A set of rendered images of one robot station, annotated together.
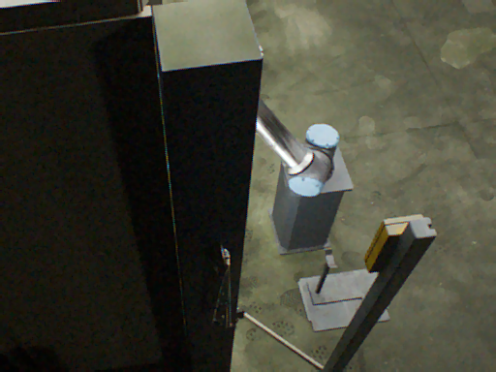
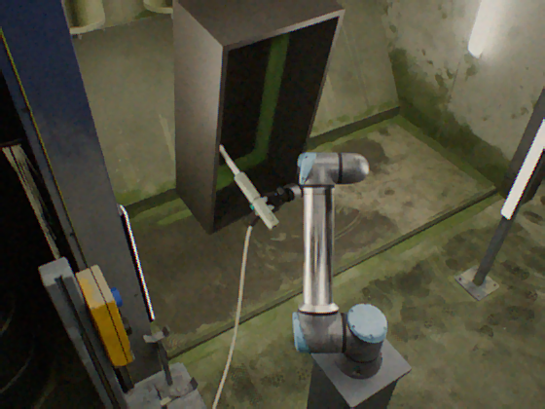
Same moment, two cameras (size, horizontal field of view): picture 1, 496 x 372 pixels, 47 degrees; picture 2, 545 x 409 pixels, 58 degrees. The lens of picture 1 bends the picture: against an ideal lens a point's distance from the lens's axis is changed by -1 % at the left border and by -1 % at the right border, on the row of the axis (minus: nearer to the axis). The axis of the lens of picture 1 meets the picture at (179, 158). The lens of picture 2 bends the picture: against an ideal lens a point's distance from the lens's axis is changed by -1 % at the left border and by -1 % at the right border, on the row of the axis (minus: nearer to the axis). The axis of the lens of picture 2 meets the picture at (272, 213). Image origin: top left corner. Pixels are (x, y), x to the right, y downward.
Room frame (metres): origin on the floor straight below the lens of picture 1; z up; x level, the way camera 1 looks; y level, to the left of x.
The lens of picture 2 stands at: (0.76, -1.41, 2.43)
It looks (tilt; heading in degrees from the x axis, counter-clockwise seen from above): 44 degrees down; 61
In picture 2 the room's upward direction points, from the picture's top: 1 degrees clockwise
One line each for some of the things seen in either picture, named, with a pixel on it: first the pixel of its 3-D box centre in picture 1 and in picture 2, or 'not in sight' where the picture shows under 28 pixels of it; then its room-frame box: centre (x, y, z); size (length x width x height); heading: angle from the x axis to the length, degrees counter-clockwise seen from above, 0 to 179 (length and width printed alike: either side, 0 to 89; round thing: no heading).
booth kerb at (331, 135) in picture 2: not in sight; (265, 160); (2.14, 1.23, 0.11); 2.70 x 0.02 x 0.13; 4
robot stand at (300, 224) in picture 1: (305, 201); (347, 393); (1.58, -0.67, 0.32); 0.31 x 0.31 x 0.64; 4
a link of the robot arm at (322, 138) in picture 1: (320, 145); (362, 331); (1.57, -0.67, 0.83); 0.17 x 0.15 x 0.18; 152
